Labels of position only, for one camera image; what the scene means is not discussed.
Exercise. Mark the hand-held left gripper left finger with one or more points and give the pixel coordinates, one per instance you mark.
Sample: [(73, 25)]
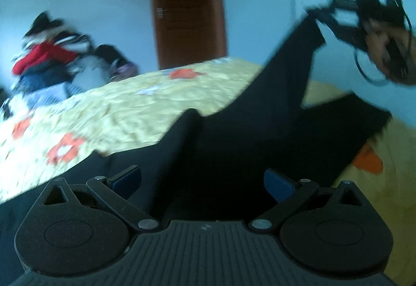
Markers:
[(127, 180)]

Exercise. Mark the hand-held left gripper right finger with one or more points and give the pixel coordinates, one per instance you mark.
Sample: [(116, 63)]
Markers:
[(278, 185)]

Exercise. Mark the black pants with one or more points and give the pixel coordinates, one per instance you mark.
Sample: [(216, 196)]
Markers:
[(243, 130)]

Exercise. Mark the person's right hand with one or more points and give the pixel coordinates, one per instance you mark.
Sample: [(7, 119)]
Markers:
[(377, 48)]

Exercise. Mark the yellow carrot print blanket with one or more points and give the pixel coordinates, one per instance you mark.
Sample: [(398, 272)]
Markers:
[(130, 103)]

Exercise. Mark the pile of clothes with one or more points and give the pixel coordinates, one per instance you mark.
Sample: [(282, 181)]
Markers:
[(48, 58)]

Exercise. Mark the brown wooden door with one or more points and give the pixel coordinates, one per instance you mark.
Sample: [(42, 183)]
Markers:
[(190, 12)]

